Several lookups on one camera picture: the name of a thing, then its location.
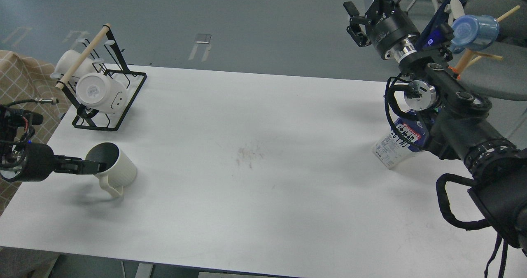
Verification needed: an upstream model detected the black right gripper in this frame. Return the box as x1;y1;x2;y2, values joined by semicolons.
344;0;420;60

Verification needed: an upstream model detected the blue white milk carton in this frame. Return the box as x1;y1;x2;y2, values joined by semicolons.
371;118;427;169

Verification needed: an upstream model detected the beige checked cloth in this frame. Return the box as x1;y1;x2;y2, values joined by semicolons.
0;50;70;217

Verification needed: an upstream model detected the white ribbed mug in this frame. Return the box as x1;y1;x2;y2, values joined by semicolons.
85;142;138;199

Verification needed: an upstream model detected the blue plastic cup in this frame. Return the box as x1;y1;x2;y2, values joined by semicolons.
449;15;500;54

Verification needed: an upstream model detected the white cup on rack front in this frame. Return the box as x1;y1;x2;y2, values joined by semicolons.
75;73;128;114

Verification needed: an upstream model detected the wooden mug tree stand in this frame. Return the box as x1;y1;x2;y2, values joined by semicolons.
450;5;521;79

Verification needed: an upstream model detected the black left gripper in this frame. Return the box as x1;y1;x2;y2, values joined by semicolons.
1;143;107;182

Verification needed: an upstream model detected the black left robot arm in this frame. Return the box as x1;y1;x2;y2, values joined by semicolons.
0;98;109;183

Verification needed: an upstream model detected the black wire cup rack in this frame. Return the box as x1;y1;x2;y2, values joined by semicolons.
51;23;147;131

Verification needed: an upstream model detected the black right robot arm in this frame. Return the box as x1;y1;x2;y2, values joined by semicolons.
343;0;526;278

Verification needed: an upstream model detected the grey office chair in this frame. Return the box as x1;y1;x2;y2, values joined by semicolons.
460;0;527;101

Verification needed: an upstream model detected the blue white folding frame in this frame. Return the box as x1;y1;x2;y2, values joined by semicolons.
406;0;488;48

